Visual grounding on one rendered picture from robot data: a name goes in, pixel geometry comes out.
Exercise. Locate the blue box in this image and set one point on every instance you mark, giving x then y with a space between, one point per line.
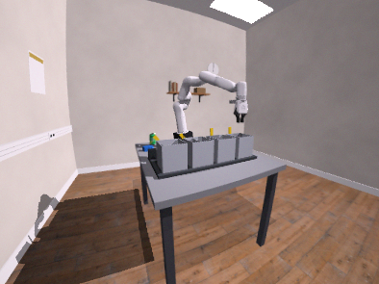
145 148

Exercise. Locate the green drink can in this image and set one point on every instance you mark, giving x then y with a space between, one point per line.
152 141

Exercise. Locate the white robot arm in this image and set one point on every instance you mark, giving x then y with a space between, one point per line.
184 95

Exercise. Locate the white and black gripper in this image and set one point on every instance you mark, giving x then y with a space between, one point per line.
241 105

